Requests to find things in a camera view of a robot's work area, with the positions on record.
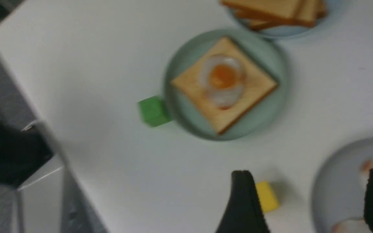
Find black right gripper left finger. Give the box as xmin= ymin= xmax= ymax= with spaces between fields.
xmin=216 ymin=171 xmax=270 ymax=233

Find bread slice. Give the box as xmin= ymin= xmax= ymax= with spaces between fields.
xmin=220 ymin=0 xmax=304 ymax=23
xmin=233 ymin=0 xmax=327 ymax=31
xmin=171 ymin=37 xmax=278 ymax=135

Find yellow cube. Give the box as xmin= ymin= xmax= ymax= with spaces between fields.
xmin=255 ymin=181 xmax=280 ymax=213

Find grey egg plate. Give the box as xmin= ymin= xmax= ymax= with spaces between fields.
xmin=311 ymin=137 xmax=373 ymax=233

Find green plate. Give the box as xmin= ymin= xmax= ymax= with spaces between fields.
xmin=164 ymin=28 xmax=290 ymax=141

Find green cube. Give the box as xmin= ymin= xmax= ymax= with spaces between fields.
xmin=137 ymin=95 xmax=172 ymax=128

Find light blue bread plate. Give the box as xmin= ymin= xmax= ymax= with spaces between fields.
xmin=225 ymin=0 xmax=348 ymax=39

